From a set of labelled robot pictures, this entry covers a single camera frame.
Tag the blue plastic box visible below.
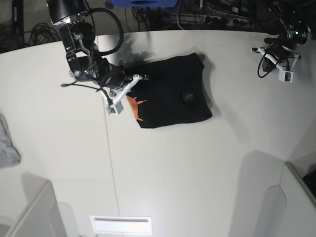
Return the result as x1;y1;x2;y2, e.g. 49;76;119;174
105;0;178;9

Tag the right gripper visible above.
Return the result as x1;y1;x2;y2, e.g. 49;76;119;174
98;60;133;95

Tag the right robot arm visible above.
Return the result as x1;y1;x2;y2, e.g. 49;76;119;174
47;0;132;91

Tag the coiled black cable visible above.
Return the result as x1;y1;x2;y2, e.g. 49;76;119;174
29;22;62;46

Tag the white base housing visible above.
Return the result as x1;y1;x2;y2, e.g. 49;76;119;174
282;162;316;237
5;181;67;237

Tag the grey cloth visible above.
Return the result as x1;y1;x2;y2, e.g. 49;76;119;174
0;115;21;168

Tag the black T-shirt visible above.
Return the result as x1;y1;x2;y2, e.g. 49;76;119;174
125;53;212;129

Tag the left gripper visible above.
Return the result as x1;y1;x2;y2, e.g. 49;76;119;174
264;37;296;60

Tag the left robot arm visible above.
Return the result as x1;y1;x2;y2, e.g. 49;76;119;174
264;0;315;62

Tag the white camera bracket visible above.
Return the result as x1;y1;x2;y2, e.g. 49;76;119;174
251;47;302;83
100;74;149;115

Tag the black keyboard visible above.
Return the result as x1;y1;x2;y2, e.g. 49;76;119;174
303;170;316;197

